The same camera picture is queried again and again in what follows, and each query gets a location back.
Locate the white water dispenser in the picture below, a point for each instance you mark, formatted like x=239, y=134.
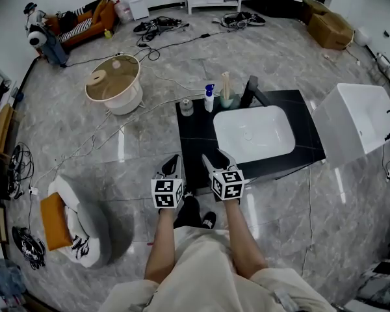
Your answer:
x=137, y=0

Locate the person's black shoe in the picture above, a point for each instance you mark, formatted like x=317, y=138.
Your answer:
x=187, y=210
x=209, y=221

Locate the yellow bottle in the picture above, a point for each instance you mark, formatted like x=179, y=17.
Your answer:
x=108, y=33

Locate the white cushion black pattern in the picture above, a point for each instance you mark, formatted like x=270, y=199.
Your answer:
x=79, y=245

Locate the round glass coffee table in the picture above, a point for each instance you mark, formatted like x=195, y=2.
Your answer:
x=117, y=83

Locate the orange cushion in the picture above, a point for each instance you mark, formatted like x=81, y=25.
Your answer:
x=55, y=221

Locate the marble pattern box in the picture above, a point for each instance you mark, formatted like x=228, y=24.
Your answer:
x=382, y=284

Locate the wooden side table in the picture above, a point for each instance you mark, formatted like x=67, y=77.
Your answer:
x=1, y=128

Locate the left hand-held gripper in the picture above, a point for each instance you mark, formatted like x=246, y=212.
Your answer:
x=167, y=193

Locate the round wooden lid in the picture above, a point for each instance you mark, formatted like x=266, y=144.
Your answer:
x=96, y=77

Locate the clear water jug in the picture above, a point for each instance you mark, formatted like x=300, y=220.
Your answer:
x=123, y=11

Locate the person's right black shoe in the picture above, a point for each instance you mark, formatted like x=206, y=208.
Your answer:
x=209, y=221

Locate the large cardboard box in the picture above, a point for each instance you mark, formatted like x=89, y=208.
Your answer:
x=331, y=31

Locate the white round-headed robot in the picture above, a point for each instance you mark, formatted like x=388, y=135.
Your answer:
x=35, y=37

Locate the person's right forearm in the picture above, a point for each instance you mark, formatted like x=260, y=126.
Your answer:
x=245, y=239

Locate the white box cabinet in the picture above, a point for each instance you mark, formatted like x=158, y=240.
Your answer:
x=354, y=119

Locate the black bag with white print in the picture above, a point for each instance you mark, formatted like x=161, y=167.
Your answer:
x=27, y=247

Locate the small cardboard box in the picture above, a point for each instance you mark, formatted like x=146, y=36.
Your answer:
x=315, y=5

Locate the black countertop vanity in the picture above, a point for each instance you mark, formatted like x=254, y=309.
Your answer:
x=195, y=135

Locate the white sink basin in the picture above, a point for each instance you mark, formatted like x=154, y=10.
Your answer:
x=253, y=135

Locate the white power strip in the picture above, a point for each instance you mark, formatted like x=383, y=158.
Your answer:
x=33, y=190

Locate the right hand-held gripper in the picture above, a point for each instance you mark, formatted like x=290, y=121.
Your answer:
x=229, y=185

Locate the black vanity frame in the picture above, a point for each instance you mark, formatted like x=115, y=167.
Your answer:
x=289, y=171

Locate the small grey round jar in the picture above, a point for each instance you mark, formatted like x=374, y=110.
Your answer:
x=186, y=107

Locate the white round bin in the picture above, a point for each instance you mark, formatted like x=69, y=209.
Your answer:
x=363, y=37

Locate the person's left forearm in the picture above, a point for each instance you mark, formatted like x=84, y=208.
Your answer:
x=161, y=245

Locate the green cup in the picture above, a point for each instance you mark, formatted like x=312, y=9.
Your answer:
x=227, y=101

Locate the person's left black shoe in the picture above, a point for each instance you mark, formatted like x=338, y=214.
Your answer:
x=187, y=210

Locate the person's cream clothing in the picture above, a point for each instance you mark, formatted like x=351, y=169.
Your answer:
x=201, y=278

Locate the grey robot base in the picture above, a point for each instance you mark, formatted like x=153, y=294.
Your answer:
x=55, y=49

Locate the orange sofa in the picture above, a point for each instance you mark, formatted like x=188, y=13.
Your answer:
x=100, y=21

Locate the white spray bottle blue nozzle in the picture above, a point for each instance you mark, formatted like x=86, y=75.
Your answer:
x=209, y=101

